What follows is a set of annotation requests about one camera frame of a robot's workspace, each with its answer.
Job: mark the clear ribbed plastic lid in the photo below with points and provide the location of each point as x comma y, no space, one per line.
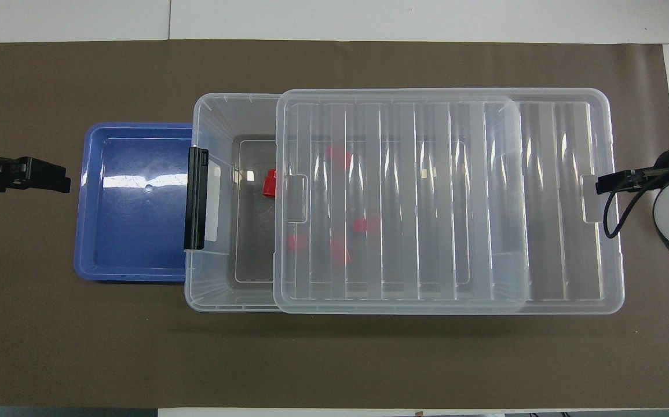
543,231

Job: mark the red block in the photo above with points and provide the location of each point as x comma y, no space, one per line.
339,156
269,186
340,252
296,243
367,225

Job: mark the blue plastic tray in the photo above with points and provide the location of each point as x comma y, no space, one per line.
131,231

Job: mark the clear plastic storage box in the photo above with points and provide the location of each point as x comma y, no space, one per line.
218,116

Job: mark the brown paper table mat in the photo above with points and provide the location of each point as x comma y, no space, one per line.
79,347

